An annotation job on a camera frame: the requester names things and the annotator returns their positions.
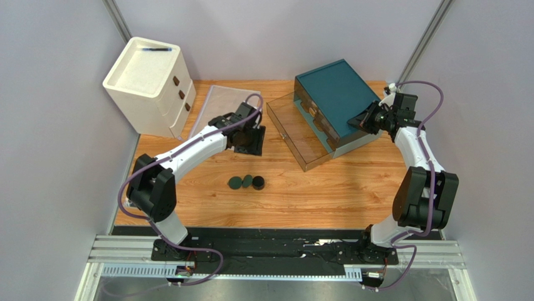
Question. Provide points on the white three-drawer cabinet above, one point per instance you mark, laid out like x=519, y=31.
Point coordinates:
x=153, y=90

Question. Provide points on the teal makeup drawer box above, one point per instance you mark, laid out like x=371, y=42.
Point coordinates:
x=337, y=93

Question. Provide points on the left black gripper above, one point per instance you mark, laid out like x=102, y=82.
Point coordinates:
x=256, y=149

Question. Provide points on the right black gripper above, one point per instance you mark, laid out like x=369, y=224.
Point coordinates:
x=368, y=119

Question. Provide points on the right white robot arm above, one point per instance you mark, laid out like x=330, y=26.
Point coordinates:
x=425, y=197

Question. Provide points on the clear mesh zipper pouch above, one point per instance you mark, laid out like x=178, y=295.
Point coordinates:
x=220, y=100

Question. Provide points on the green powder puff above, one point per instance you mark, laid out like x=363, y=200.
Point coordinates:
x=235, y=182
x=247, y=181

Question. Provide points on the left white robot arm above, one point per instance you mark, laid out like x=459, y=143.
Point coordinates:
x=152, y=186

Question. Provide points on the clear drawer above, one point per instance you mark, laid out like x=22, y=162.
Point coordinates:
x=305, y=141

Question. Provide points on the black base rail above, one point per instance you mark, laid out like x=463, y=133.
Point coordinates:
x=264, y=252

